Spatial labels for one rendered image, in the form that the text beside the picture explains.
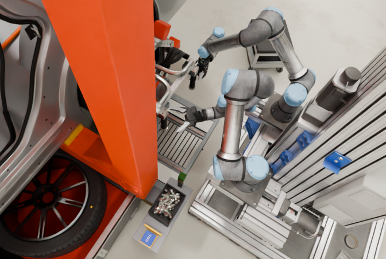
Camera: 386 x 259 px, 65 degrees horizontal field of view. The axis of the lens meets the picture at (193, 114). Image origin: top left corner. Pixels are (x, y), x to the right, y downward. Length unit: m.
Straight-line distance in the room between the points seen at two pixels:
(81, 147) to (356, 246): 1.95
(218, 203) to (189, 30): 1.85
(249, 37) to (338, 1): 2.73
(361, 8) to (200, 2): 1.94
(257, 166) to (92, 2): 1.11
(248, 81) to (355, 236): 1.58
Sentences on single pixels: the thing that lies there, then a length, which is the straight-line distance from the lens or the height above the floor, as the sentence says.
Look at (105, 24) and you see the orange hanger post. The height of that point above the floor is 1.96.
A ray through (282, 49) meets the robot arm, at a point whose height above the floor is 1.16.
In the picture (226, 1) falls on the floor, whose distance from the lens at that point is 3.68.
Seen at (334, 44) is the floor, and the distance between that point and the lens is 3.69.
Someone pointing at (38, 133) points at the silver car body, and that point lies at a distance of 1.65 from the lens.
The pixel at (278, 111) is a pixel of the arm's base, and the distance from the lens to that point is 1.82.
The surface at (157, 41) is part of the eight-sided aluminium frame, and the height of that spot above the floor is 1.12.
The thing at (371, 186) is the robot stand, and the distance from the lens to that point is 1.45.
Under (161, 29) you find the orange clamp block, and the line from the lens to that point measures 1.70.
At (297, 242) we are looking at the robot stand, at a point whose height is 0.21.
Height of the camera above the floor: 2.37
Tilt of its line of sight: 61 degrees down
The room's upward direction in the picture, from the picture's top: 11 degrees clockwise
